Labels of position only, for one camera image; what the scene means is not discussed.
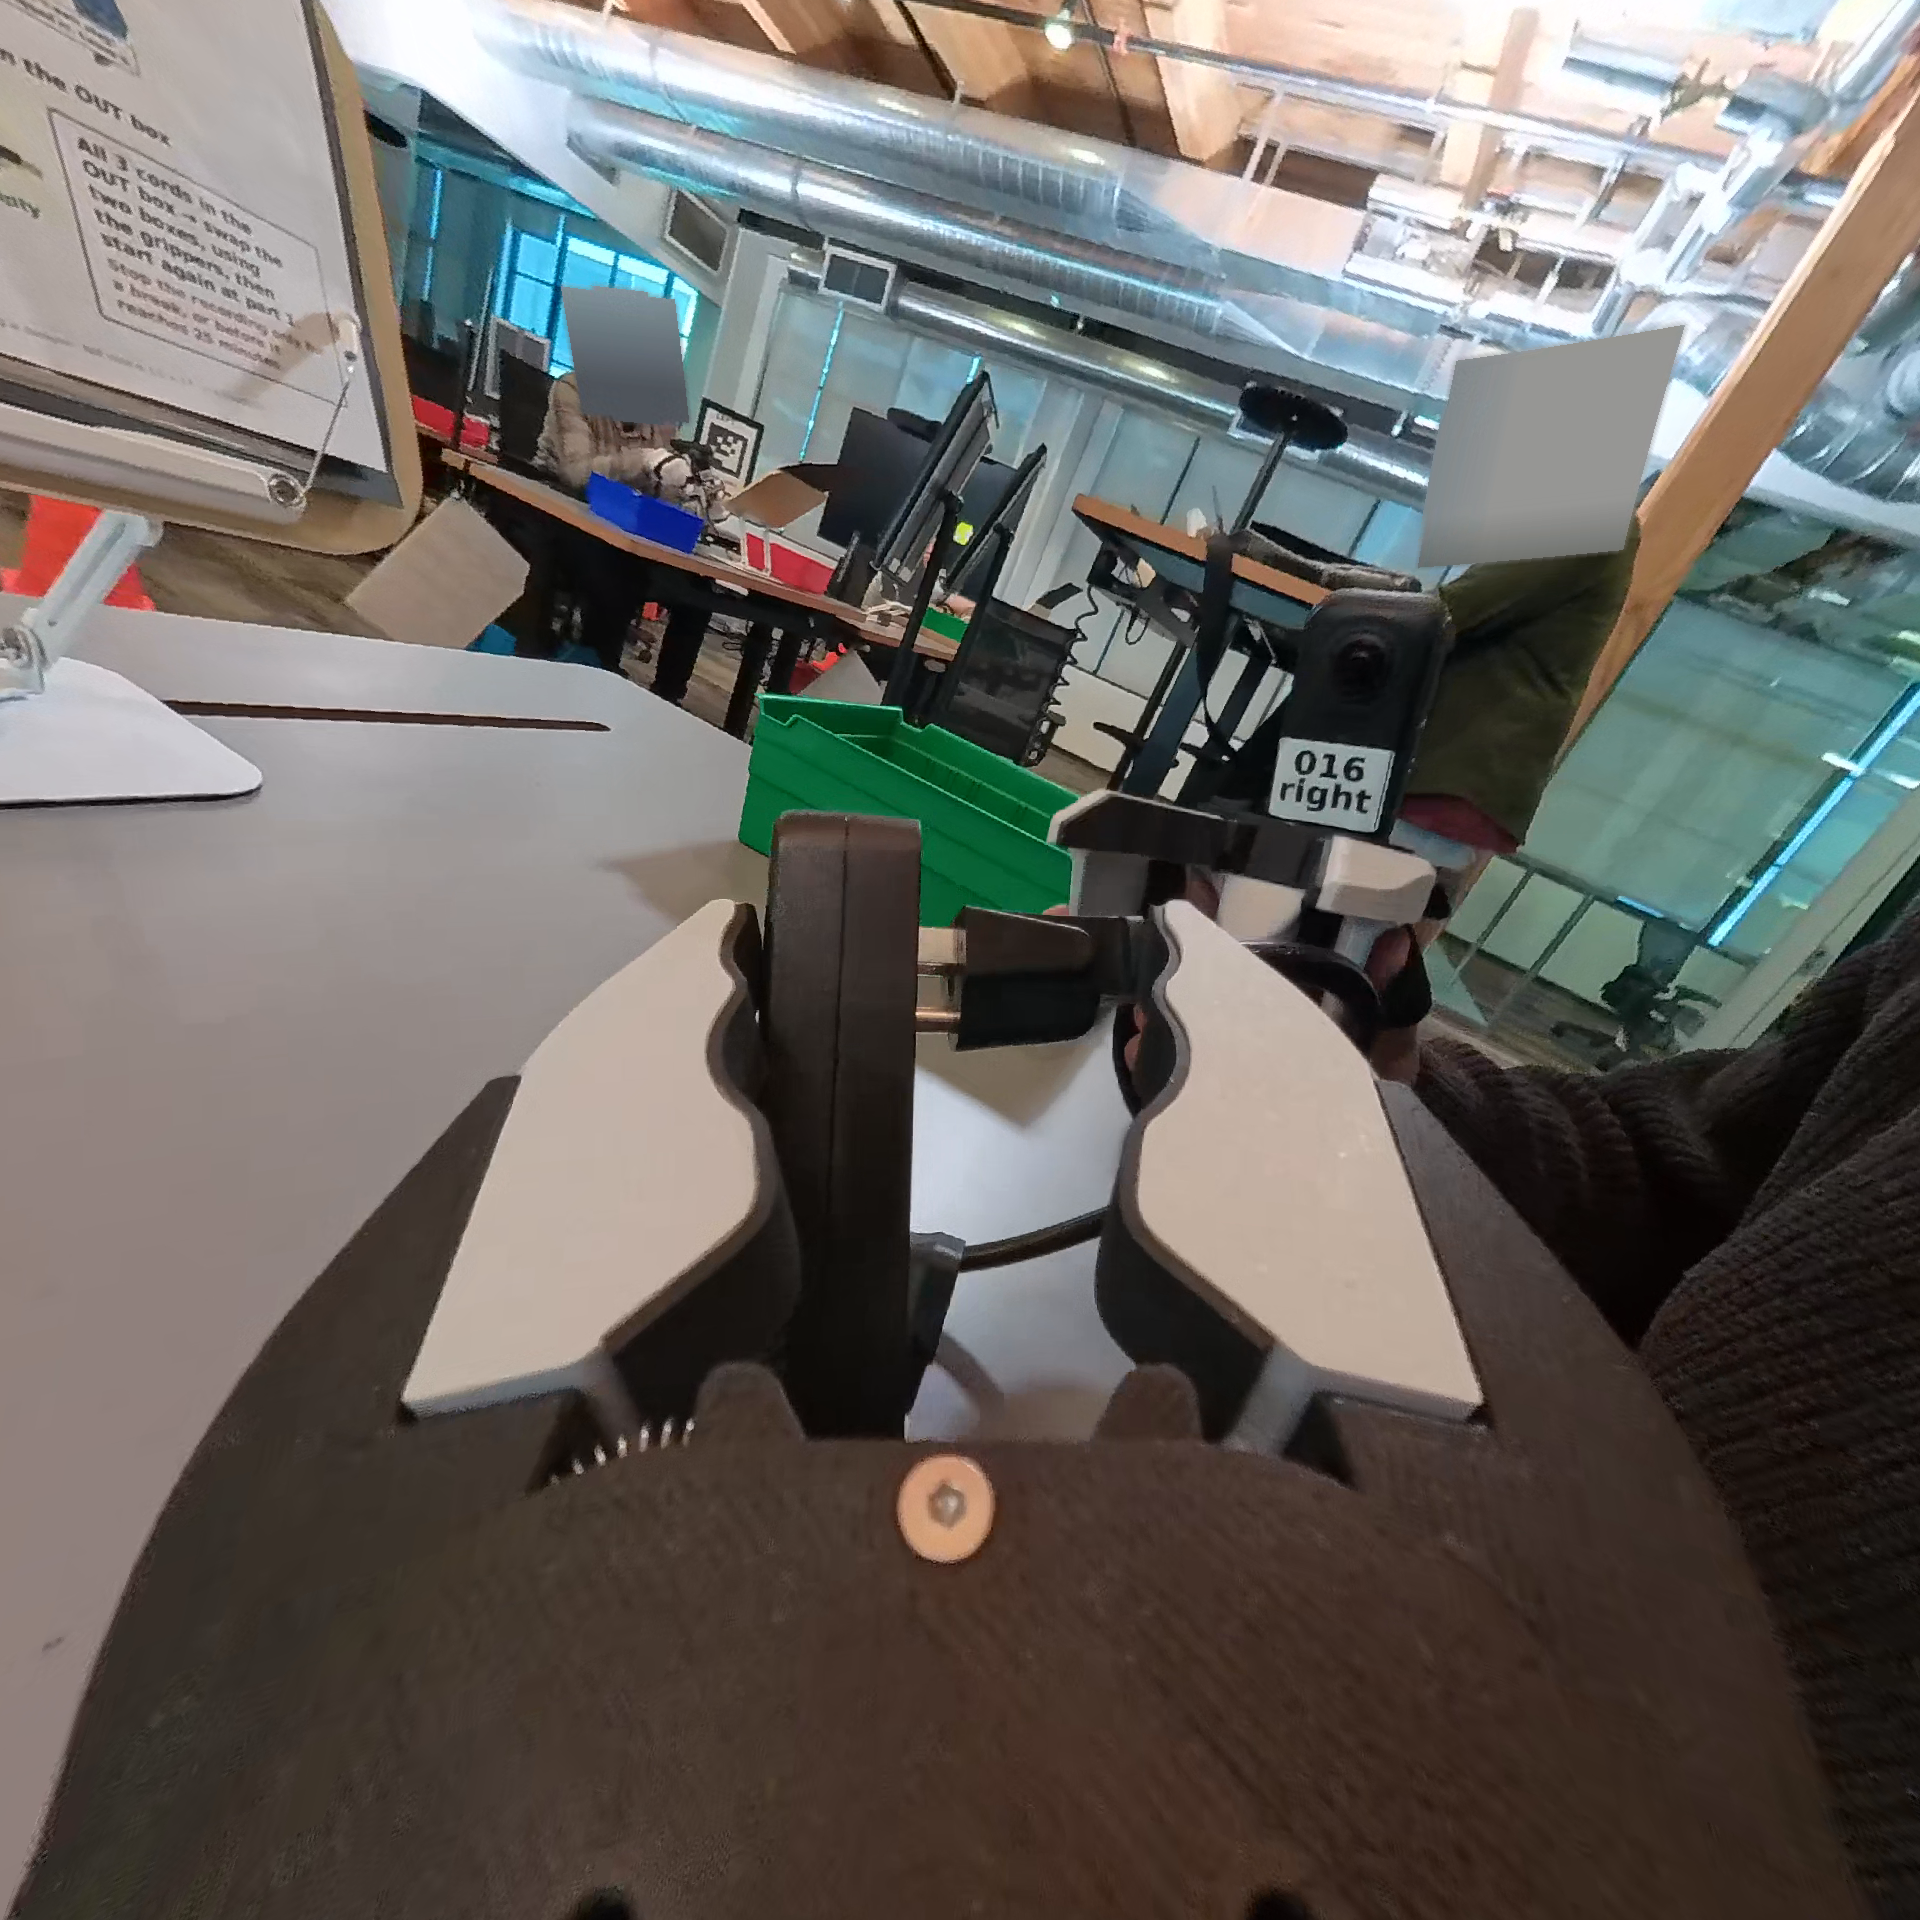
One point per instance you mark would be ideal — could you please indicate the grey desk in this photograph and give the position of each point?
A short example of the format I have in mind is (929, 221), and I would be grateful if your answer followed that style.
(300, 974)

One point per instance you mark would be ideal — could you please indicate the printed instruction sheet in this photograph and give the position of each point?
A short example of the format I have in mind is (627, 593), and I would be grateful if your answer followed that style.
(165, 226)

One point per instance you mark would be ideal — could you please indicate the blue plastic bin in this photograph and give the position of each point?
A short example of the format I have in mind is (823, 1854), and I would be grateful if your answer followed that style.
(646, 514)

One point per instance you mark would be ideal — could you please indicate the person's right forearm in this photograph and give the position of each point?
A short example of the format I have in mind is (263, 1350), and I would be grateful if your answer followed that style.
(1724, 1202)

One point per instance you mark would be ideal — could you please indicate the wooden post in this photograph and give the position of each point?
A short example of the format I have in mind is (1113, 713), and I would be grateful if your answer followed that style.
(1771, 347)

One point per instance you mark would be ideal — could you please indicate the black computer monitor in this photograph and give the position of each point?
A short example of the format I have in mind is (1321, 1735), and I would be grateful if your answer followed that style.
(916, 482)
(1005, 518)

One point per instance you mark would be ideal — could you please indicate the black power strip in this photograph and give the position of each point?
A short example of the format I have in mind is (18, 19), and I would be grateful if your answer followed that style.
(841, 1050)

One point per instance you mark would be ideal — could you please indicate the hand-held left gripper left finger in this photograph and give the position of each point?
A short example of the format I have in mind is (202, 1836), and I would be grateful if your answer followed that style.
(601, 1202)

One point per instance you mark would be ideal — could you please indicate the person's right hand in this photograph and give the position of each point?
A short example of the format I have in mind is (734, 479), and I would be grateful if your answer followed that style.
(1393, 1060)

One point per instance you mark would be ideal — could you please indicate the black mesh chair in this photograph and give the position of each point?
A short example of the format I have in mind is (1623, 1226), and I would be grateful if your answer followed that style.
(1014, 676)

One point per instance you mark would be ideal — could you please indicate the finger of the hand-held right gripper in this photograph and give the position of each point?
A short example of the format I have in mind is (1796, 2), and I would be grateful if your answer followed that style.
(1118, 883)
(1373, 878)

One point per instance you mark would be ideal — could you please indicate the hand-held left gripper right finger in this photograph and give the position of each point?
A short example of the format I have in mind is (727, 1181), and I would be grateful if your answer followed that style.
(1290, 1202)

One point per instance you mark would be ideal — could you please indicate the wooden document stand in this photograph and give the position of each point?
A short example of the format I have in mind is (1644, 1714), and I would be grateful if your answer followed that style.
(135, 494)

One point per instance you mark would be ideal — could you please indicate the green plastic bin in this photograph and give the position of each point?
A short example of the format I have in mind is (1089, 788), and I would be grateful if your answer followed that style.
(902, 796)

